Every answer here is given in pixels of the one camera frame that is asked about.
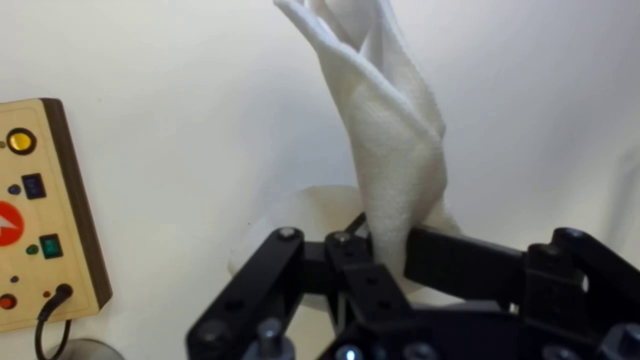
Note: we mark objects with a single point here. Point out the wooden switch box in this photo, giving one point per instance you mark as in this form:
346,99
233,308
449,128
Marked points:
45,225

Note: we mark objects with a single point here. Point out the grey round object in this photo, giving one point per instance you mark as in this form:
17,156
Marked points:
85,351

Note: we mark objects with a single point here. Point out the white cloth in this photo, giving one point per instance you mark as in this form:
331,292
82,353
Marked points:
395,150

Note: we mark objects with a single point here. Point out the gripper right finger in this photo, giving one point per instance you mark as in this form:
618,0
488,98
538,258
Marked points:
465,265

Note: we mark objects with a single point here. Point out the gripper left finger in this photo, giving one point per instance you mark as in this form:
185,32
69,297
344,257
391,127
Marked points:
260,285

